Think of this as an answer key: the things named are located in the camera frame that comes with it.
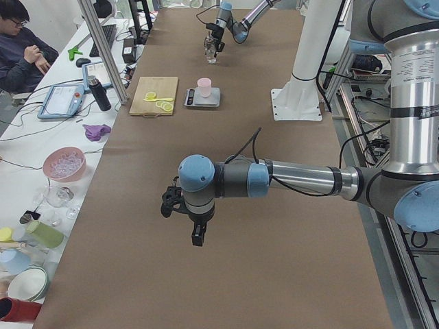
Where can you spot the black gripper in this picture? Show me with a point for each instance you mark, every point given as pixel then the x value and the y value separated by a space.
pixel 199 219
pixel 215 33

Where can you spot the clear glass sauce bottle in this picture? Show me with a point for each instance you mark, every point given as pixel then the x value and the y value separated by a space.
pixel 210 50

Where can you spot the pink plastic cup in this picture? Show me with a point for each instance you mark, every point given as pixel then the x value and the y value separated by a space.
pixel 204 86

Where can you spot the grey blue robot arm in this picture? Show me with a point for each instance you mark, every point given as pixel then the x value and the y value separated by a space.
pixel 238 29
pixel 405 189

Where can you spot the silver digital kitchen scale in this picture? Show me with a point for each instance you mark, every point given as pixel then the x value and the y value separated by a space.
pixel 194 99

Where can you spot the clear glass cup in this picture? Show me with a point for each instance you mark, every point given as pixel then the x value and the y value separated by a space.
pixel 57 197

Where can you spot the green plastic cup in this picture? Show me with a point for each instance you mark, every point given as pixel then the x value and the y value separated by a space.
pixel 44 234

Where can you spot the light blue cup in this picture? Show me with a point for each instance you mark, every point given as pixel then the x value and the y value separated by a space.
pixel 15 261

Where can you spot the yellow cup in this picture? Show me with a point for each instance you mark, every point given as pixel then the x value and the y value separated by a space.
pixel 6 235

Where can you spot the red cup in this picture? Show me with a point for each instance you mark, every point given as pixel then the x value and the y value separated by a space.
pixel 19 311

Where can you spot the wooden cutting board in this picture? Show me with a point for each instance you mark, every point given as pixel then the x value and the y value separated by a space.
pixel 162 86

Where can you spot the lemon slice front left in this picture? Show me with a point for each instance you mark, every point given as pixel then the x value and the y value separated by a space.
pixel 150 95

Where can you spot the yellow plastic knife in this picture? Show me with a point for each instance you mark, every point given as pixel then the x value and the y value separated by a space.
pixel 158 99

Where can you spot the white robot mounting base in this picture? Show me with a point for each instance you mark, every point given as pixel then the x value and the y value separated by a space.
pixel 298 100

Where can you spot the blue teach pendant far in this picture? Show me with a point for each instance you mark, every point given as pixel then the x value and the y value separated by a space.
pixel 98 70

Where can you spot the blue teach pendant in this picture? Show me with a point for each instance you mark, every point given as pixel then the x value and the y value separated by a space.
pixel 62 101
pixel 98 70

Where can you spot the black water bottle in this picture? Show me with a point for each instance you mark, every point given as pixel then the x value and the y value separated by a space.
pixel 99 93

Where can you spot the black computer mouse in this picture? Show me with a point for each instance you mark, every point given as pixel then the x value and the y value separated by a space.
pixel 82 61

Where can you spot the green toy piece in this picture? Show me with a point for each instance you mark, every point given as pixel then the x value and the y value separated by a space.
pixel 73 52

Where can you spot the purple cloth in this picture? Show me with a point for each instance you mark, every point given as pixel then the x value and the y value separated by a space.
pixel 95 132

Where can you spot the pink bowl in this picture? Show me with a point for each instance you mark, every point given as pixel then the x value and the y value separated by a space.
pixel 66 164

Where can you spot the blue teach pendant near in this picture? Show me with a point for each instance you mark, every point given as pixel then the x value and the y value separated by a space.
pixel 62 101

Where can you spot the white green rimmed bowl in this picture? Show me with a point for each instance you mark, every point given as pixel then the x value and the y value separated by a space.
pixel 29 285

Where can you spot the seated person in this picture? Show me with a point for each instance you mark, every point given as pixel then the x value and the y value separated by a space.
pixel 25 58

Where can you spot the aluminium frame post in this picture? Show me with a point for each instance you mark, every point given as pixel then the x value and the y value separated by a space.
pixel 99 39

